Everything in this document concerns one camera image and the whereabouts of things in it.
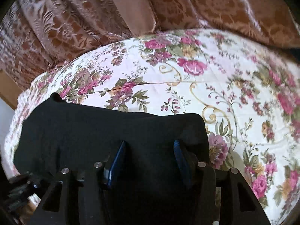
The black pants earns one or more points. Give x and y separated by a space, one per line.
105 131

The floral bed sheet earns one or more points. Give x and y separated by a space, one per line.
211 98

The brown floral curtain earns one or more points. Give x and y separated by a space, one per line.
58 28

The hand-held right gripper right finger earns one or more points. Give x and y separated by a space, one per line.
181 161

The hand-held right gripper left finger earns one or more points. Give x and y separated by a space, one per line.
116 161

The wooden cabinet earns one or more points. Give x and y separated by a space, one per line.
11 89

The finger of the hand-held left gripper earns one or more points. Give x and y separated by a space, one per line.
25 189

